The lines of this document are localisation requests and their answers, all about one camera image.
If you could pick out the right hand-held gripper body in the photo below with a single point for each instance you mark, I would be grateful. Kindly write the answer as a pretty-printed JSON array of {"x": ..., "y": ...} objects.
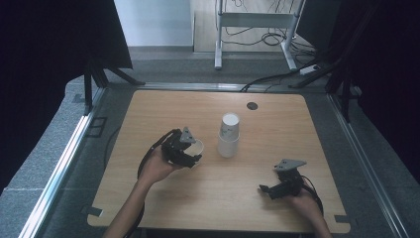
[{"x": 287, "y": 185}]

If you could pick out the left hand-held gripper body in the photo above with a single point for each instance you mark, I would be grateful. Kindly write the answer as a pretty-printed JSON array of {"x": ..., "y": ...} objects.
[{"x": 176, "y": 148}]

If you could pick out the person's right hand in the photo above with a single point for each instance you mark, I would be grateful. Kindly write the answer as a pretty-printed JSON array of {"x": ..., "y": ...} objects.
[{"x": 305, "y": 205}]

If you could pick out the person's left hand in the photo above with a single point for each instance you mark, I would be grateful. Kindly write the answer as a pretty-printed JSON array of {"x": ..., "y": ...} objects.
[{"x": 157, "y": 168}]

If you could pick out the grey tape piece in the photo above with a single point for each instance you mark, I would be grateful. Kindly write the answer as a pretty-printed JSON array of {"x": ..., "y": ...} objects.
[
  {"x": 342, "y": 218},
  {"x": 94, "y": 211}
]

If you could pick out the dark round table grommet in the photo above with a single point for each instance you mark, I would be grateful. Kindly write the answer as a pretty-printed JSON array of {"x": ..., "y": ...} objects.
[{"x": 252, "y": 105}]

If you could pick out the black tape rectangle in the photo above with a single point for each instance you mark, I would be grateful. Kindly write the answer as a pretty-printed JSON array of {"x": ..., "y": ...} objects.
[{"x": 96, "y": 127}]

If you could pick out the black tripod stand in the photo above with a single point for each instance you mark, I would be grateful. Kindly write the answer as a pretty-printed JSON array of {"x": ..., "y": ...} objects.
[{"x": 99, "y": 77}]

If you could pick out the black metal stand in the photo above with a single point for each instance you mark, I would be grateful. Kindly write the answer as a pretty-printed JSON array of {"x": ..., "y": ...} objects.
[{"x": 343, "y": 82}]

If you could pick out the white power strip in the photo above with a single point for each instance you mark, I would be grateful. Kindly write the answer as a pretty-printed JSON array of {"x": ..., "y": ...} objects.
[{"x": 309, "y": 69}]

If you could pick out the white metal stand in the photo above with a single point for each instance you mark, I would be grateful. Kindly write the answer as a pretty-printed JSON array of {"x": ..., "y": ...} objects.
[{"x": 254, "y": 20}]

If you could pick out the black curtain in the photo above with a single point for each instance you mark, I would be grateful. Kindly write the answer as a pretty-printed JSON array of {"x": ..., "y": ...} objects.
[
  {"x": 386, "y": 66},
  {"x": 49, "y": 66}
]

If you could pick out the aluminium rail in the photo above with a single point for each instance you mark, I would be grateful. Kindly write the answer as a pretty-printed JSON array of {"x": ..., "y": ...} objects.
[
  {"x": 56, "y": 175},
  {"x": 366, "y": 165}
]

